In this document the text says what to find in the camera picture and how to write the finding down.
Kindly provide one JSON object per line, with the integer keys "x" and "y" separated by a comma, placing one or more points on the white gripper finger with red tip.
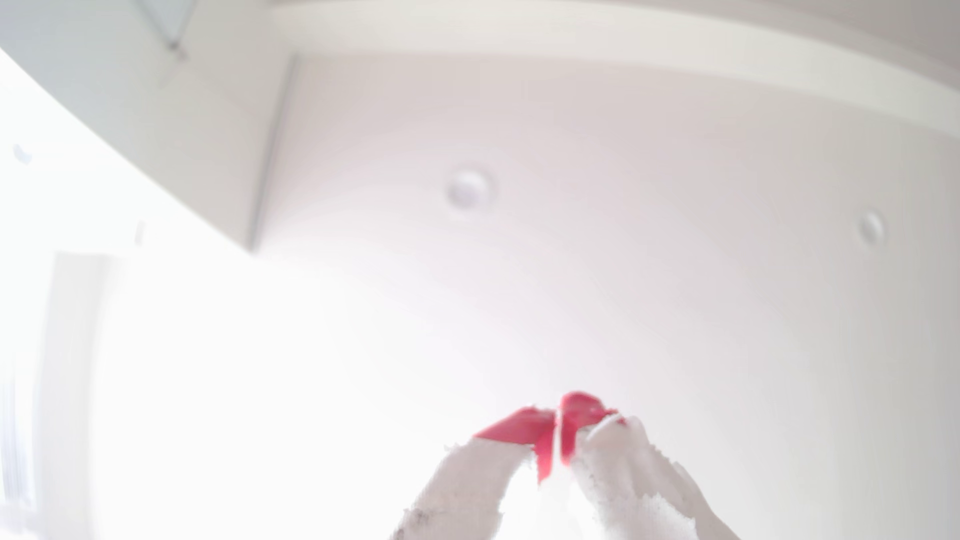
{"x": 630, "y": 480}
{"x": 469, "y": 480}

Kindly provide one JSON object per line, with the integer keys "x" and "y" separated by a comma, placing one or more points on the round ceiling light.
{"x": 469, "y": 187}
{"x": 871, "y": 227}

